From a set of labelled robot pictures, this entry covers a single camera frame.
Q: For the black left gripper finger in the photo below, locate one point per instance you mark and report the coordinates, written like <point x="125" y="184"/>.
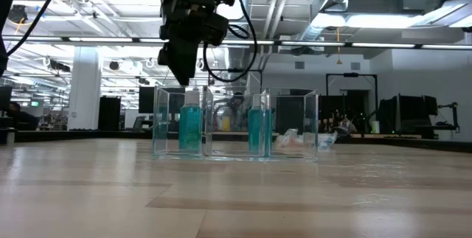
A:
<point x="191" y="57"/>
<point x="175" y="61"/>

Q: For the teal mouthwash bottle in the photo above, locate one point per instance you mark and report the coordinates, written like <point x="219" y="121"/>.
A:
<point x="255" y="127"/>
<point x="190" y="127"/>

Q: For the clear acrylic organizer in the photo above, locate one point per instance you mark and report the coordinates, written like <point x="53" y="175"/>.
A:
<point x="291" y="120"/>

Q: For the orange toothbrush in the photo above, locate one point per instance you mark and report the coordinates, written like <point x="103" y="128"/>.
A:
<point x="291" y="140"/>

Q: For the black monitor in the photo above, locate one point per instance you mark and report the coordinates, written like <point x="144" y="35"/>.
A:
<point x="146" y="99"/>
<point x="5" y="98"/>

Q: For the long ceiling light strip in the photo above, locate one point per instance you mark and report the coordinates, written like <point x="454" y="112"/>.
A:
<point x="99" y="40"/>

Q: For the black cabinet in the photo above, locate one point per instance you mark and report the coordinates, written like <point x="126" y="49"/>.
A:
<point x="109" y="114"/>

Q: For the white building column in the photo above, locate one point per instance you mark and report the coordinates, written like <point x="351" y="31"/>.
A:
<point x="85" y="90"/>

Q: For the white cup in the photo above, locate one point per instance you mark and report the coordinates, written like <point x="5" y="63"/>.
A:
<point x="375" y="127"/>

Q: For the black workstation equipment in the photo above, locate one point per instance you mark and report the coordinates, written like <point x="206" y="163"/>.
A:
<point x="409" y="114"/>

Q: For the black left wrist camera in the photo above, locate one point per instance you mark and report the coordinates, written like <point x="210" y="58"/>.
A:
<point x="199" y="13"/>

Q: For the silver ribbed duct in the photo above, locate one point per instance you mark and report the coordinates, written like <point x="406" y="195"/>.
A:
<point x="237" y="61"/>

